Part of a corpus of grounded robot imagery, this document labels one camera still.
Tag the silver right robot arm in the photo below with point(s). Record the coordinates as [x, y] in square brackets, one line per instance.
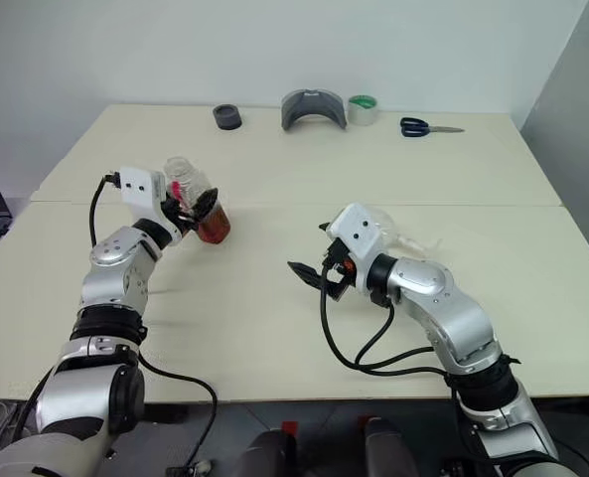
[438, 303]

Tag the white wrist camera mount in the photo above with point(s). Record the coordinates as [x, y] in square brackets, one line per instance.
[358, 226]
[142, 186]

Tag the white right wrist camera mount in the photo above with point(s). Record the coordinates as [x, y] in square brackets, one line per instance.
[358, 226]

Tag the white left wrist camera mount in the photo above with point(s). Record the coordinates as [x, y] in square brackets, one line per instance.
[142, 186]

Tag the bottle with red liquid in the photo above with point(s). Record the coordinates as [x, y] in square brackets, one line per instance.
[215, 227]

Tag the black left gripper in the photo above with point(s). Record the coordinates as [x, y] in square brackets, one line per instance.
[182, 221]

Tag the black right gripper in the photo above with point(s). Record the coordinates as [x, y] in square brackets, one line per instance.
[341, 273]

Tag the tape roll with green core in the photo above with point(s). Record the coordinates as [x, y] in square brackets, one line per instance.
[362, 114]

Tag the grey partition panel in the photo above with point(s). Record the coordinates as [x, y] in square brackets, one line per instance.
[572, 124]

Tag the grey curved visor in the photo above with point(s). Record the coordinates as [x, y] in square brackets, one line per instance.
[292, 114]

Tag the dark rounded shape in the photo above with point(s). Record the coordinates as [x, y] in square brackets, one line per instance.
[266, 457]
[388, 452]

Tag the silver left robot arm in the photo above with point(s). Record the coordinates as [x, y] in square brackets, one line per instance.
[110, 278]

